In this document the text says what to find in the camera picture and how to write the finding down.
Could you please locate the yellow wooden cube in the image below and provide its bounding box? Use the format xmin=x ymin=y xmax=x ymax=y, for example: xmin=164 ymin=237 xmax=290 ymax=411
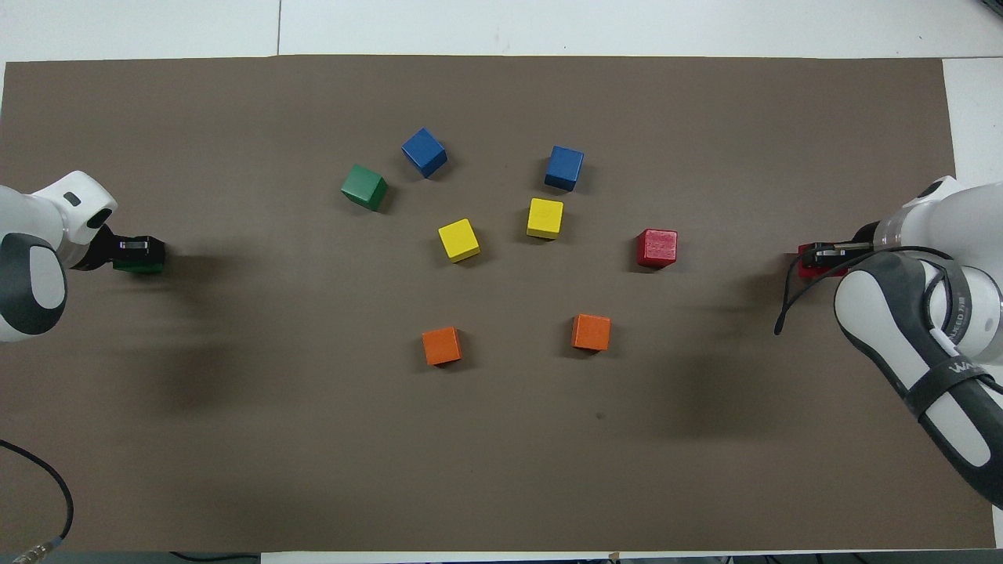
xmin=526 ymin=197 xmax=565 ymax=240
xmin=437 ymin=218 xmax=482 ymax=263

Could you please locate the red wooden cube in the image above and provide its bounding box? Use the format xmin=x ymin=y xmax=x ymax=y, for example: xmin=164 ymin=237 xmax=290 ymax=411
xmin=798 ymin=243 xmax=851 ymax=280
xmin=635 ymin=228 xmax=679 ymax=270

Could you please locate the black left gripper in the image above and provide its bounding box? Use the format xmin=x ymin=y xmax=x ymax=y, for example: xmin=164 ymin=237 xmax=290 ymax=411
xmin=94 ymin=229 xmax=166 ymax=271

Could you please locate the orange wooden cube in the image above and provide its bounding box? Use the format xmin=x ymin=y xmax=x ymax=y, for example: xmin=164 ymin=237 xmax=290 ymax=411
xmin=421 ymin=326 xmax=463 ymax=367
xmin=570 ymin=313 xmax=612 ymax=353

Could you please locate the blue wooden cube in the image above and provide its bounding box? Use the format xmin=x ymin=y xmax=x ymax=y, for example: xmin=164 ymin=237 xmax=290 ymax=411
xmin=544 ymin=145 xmax=585 ymax=193
xmin=401 ymin=128 xmax=449 ymax=179

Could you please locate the brown table mat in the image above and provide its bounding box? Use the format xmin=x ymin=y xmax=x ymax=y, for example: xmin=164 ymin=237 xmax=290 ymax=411
xmin=0 ymin=55 xmax=997 ymax=554

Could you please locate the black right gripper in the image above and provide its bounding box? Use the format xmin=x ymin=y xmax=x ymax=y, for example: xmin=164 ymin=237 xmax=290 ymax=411
xmin=815 ymin=240 xmax=877 ymax=264

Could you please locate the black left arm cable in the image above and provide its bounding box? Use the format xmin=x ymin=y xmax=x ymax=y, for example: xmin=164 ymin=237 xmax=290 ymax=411
xmin=0 ymin=439 xmax=75 ymax=564

